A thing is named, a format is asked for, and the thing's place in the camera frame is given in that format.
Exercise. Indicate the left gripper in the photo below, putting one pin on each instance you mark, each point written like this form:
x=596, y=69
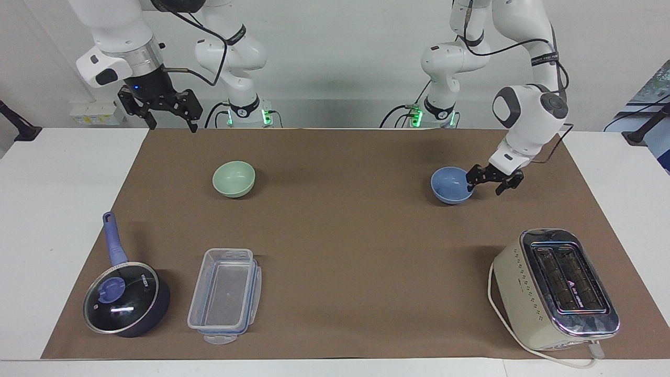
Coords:
x=501, y=175

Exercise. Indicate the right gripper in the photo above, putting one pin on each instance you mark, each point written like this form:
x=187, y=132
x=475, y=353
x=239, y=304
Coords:
x=152, y=86

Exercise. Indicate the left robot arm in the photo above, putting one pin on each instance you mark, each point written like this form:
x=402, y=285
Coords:
x=526, y=112

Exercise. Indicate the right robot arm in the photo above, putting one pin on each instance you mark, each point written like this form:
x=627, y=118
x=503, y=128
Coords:
x=112, y=26

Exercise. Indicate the blue bowl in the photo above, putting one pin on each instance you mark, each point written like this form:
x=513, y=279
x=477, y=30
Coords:
x=449, y=186

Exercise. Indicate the green bowl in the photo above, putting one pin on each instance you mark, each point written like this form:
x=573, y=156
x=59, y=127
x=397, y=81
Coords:
x=234, y=179

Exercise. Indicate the cream and chrome toaster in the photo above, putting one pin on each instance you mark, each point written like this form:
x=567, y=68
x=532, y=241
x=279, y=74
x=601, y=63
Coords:
x=523, y=293

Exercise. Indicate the black stand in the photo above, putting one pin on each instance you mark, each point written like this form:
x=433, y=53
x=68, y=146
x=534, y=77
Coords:
x=641, y=133
x=23, y=131

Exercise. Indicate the glass lid with blue knob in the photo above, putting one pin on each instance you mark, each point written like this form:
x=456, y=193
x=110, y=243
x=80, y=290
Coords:
x=121, y=298

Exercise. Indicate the clear plastic container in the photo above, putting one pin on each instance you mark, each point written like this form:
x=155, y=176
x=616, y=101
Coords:
x=224, y=296

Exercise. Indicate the dark blue saucepan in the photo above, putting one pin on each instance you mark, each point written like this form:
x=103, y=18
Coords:
x=156, y=309

